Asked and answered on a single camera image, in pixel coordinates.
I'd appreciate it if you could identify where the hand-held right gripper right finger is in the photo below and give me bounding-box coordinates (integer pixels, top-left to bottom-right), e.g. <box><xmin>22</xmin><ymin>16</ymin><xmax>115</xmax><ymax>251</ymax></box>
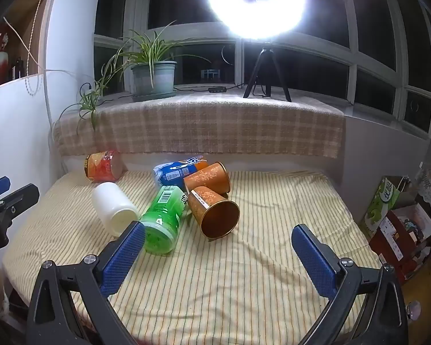
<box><xmin>291</xmin><ymin>224</ymin><xmax>409</xmax><ymax>345</ymax></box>

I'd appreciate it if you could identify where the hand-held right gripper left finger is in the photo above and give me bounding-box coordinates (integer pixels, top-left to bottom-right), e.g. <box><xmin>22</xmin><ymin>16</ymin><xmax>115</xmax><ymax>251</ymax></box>
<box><xmin>27</xmin><ymin>220</ymin><xmax>146</xmax><ymax>345</ymax></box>

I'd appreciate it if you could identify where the orange patterned cup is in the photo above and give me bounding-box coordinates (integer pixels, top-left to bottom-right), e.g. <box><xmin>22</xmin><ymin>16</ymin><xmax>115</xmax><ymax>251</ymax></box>
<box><xmin>183</xmin><ymin>162</ymin><xmax>231</xmax><ymax>199</ymax></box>
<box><xmin>187</xmin><ymin>186</ymin><xmax>240</xmax><ymax>240</ymax></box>

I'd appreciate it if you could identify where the white plastic cup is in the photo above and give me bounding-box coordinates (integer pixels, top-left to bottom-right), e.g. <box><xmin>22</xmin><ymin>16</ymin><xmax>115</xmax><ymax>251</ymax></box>
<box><xmin>91</xmin><ymin>182</ymin><xmax>140</xmax><ymax>237</ymax></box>

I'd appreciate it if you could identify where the green plastic cup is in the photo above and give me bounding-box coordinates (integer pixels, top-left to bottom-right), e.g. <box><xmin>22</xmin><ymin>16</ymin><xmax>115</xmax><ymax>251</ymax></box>
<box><xmin>139</xmin><ymin>185</ymin><xmax>187</xmax><ymax>255</ymax></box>

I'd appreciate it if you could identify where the red snack cup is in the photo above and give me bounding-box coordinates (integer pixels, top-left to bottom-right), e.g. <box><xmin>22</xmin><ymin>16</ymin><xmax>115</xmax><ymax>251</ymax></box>
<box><xmin>85</xmin><ymin>150</ymin><xmax>123</xmax><ymax>183</ymax></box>

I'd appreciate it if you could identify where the striped yellow table cloth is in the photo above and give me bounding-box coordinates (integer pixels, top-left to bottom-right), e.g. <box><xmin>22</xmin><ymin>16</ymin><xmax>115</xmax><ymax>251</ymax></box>
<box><xmin>2</xmin><ymin>170</ymin><xmax>381</xmax><ymax>345</ymax></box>

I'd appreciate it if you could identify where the green and white carton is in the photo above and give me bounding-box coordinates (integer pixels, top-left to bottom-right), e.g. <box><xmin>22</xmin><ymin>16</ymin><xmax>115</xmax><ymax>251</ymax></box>
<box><xmin>359</xmin><ymin>176</ymin><xmax>410</xmax><ymax>241</ymax></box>

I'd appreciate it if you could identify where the red cardboard box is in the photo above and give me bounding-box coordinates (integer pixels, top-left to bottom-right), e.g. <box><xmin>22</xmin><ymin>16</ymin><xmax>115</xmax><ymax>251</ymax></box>
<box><xmin>368</xmin><ymin>203</ymin><xmax>431</xmax><ymax>284</ymax></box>

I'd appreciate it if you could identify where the blue snack packet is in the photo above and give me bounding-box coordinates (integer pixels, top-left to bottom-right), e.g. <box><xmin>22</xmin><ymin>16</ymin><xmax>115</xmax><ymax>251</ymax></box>
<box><xmin>153</xmin><ymin>155</ymin><xmax>209</xmax><ymax>192</ymax></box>

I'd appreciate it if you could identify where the checked beige blanket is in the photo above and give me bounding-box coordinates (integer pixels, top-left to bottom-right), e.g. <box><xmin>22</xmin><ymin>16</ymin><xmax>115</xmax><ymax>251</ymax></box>
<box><xmin>53</xmin><ymin>93</ymin><xmax>346</xmax><ymax>159</ymax></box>

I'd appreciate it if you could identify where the potted spider plant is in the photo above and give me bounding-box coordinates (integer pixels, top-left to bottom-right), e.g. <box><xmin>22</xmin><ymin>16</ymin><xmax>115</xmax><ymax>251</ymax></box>
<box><xmin>56</xmin><ymin>22</ymin><xmax>212</xmax><ymax>133</ymax></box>

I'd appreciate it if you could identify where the black tripod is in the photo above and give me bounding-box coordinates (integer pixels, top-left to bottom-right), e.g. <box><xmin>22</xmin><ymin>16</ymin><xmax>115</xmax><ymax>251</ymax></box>
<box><xmin>243</xmin><ymin>40</ymin><xmax>292</xmax><ymax>103</ymax></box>

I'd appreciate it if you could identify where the white cable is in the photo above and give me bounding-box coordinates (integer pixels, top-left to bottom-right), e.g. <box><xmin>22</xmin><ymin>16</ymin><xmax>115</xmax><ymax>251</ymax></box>
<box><xmin>3</xmin><ymin>17</ymin><xmax>80</xmax><ymax>80</ymax></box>

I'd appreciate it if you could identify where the ring light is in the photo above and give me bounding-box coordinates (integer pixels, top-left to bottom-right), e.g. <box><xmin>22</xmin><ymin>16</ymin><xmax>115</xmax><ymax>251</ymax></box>
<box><xmin>207</xmin><ymin>0</ymin><xmax>307</xmax><ymax>40</ymax></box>

